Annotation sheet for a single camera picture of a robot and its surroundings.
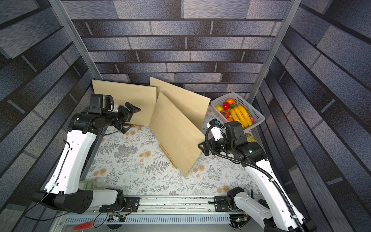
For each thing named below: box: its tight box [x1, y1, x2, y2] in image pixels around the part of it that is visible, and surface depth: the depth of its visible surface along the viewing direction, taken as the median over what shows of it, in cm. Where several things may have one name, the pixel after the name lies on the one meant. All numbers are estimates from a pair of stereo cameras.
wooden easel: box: [159, 143, 179, 170], surface depth 87 cm
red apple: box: [222, 101, 231, 111], surface depth 109 cm
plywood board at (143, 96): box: [91, 79, 157, 127], surface depth 92 cm
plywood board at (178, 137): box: [148, 91, 205, 178], surface depth 80 cm
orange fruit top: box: [226, 98, 236, 104], surface depth 113 cm
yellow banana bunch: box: [230, 104, 253, 129], surface depth 105 cm
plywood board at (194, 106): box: [149, 76, 211, 131], surface depth 90 cm
